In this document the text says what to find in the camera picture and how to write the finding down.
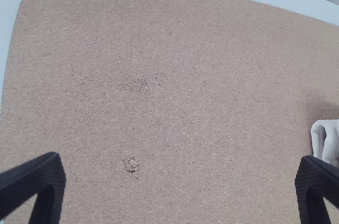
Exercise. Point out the cork mat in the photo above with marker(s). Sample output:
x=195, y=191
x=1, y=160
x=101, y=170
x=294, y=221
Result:
x=169, y=75

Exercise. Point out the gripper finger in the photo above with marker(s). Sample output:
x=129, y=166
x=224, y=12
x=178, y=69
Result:
x=50, y=176
x=310, y=181

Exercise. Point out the pale towel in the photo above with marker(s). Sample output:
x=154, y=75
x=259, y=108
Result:
x=328, y=142

